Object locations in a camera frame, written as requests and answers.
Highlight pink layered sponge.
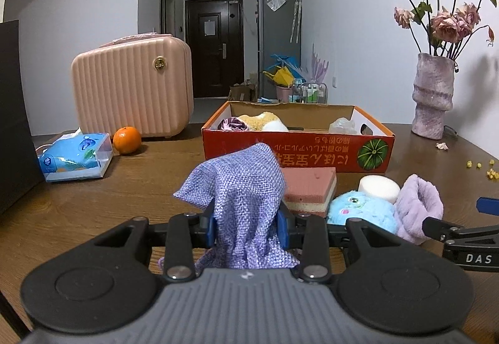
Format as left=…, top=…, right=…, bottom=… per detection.
left=282, top=167, right=337, bottom=217

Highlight lavender towel roll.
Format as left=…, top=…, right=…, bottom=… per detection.
left=395, top=174, right=444, bottom=245

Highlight purple woven pouch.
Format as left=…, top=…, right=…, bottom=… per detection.
left=173, top=143, right=299, bottom=273

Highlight white round sponge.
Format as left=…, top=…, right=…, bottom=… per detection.
left=358, top=175, right=400, bottom=204

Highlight blue fluffy plush toy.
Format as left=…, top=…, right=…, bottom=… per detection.
left=327, top=191, right=398, bottom=234

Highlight fallen rose petal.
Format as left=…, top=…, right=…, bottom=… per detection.
left=436, top=142, right=448, bottom=150

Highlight orange cardboard box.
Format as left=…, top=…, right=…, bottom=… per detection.
left=201, top=101, right=395, bottom=173

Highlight orange fruit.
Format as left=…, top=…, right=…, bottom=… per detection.
left=113, top=126, right=142, bottom=155

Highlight purple satin scrunchie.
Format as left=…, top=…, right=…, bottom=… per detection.
left=217, top=116, right=250, bottom=132

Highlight yellow white plush toy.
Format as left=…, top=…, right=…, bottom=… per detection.
left=239, top=111, right=288, bottom=132

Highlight pink textured vase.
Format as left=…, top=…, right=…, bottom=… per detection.
left=412, top=52, right=455, bottom=140

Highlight blue tissue pack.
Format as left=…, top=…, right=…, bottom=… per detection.
left=36, top=130, right=113, bottom=183

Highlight metal trolley with bottles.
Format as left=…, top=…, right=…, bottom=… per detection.
left=288, top=79, right=327, bottom=105

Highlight brown carton on floor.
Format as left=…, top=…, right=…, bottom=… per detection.
left=228, top=83, right=257, bottom=102

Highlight pink ribbed suitcase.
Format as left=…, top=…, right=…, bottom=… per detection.
left=71, top=33, right=194, bottom=138

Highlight yellow bag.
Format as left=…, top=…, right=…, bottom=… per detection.
left=263, top=66, right=294, bottom=88

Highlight purple feather decoration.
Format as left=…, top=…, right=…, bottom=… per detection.
left=307, top=45, right=330, bottom=84

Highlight dried pink roses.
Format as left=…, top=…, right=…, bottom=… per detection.
left=393, top=0, right=498, bottom=61

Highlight dark entrance door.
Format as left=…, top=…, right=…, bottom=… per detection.
left=185, top=0, right=245, bottom=98

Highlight grey refrigerator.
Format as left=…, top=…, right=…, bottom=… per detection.
left=256, top=0, right=301, bottom=99

